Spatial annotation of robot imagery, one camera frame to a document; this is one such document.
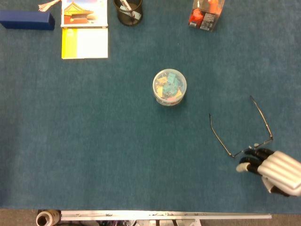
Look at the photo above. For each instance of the pale teal eraser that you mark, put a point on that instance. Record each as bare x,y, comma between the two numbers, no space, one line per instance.
136,16

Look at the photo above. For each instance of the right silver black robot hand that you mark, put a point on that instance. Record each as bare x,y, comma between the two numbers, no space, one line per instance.
279,169

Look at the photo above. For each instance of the brown tape roll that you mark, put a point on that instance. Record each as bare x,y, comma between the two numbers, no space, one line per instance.
53,215

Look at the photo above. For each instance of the book with palace picture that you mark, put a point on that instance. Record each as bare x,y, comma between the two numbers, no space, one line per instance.
82,14

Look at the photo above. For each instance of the clear tub of binder clips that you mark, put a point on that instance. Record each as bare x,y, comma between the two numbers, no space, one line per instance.
169,87

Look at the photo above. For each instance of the clear box with orange items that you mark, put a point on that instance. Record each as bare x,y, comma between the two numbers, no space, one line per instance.
204,18

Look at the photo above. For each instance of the thin-framed eyeglasses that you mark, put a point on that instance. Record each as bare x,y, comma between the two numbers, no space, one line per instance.
256,144

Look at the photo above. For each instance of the pale tassel bookmark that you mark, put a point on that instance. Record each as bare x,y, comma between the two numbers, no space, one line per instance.
45,6

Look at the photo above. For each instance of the navy blue rectangular box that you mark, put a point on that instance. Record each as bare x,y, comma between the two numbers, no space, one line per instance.
23,20

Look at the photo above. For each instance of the red white marker pen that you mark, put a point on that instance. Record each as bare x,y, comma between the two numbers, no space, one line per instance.
125,3

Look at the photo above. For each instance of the yellow and white booklet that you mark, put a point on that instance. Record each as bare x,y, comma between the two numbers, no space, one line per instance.
89,44

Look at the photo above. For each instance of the blue felt table cover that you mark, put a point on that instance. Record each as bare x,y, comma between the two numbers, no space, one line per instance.
94,141

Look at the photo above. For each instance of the black mesh pen holder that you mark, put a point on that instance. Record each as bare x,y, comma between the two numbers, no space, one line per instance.
131,21

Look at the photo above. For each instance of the white robot base bracket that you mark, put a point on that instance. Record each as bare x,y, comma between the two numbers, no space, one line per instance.
164,223

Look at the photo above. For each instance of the aluminium profile rail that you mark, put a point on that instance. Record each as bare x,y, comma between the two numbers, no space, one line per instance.
141,215

